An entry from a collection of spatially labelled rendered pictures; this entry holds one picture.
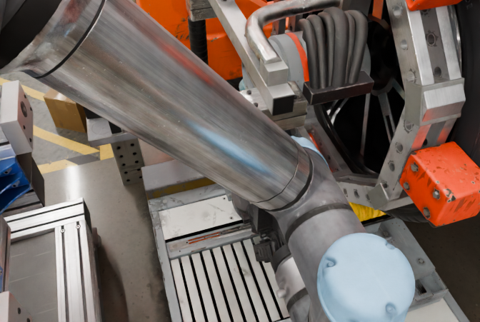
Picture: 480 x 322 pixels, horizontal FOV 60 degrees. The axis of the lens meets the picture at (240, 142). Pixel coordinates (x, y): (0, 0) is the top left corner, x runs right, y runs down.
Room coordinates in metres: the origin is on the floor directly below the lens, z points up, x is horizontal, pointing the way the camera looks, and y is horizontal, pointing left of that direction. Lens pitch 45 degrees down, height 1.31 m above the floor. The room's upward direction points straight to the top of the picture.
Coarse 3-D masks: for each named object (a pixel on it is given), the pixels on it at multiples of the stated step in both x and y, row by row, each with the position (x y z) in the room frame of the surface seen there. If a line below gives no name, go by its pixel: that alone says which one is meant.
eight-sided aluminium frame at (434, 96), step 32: (288, 32) 0.91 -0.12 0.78; (416, 32) 0.48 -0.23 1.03; (448, 32) 0.49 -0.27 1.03; (416, 64) 0.45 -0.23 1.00; (448, 64) 0.46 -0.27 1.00; (416, 96) 0.43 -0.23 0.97; (448, 96) 0.43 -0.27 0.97; (320, 128) 0.74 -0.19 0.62; (416, 128) 0.41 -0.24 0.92; (448, 128) 0.43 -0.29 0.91; (384, 160) 0.45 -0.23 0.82; (352, 192) 0.49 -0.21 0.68; (384, 192) 0.42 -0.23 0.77
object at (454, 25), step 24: (384, 0) 0.71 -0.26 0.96; (384, 24) 0.69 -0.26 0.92; (456, 24) 0.52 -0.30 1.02; (384, 48) 0.74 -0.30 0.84; (456, 48) 0.50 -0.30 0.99; (384, 72) 0.71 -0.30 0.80; (360, 96) 0.83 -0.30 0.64; (384, 96) 0.63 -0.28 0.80; (336, 120) 0.76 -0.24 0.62; (360, 120) 0.76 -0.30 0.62; (384, 120) 0.61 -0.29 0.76; (360, 144) 0.69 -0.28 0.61; (384, 144) 0.68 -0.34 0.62; (360, 168) 0.61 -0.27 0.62
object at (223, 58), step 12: (240, 0) 1.09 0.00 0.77; (252, 0) 1.15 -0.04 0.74; (264, 0) 1.23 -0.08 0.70; (252, 12) 1.10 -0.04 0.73; (216, 24) 1.07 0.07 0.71; (216, 36) 1.05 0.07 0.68; (228, 36) 1.06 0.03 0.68; (216, 48) 1.05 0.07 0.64; (228, 48) 1.06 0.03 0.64; (216, 60) 1.05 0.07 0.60; (228, 60) 1.06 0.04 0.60; (240, 60) 1.07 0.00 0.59; (216, 72) 1.05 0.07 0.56; (228, 72) 1.06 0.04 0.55; (240, 72) 1.07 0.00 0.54
